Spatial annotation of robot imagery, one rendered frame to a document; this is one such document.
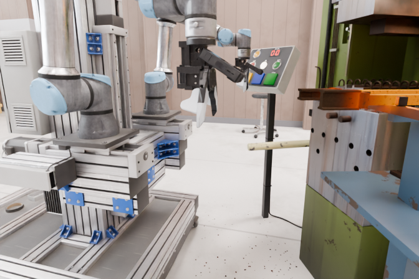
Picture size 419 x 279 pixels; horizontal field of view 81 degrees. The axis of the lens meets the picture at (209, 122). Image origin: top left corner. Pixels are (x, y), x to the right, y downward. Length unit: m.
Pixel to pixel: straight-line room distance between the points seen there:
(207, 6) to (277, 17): 4.23
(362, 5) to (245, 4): 3.76
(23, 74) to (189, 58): 0.93
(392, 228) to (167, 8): 0.69
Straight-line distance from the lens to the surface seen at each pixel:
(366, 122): 1.07
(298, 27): 4.79
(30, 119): 1.40
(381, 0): 1.21
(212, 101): 0.66
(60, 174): 1.03
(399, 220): 0.72
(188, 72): 0.59
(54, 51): 0.88
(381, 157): 1.10
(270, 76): 1.51
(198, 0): 0.59
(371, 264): 1.33
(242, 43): 1.46
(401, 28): 1.33
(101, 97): 0.97
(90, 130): 0.98
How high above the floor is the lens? 1.07
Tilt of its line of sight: 12 degrees down
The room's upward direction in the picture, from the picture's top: straight up
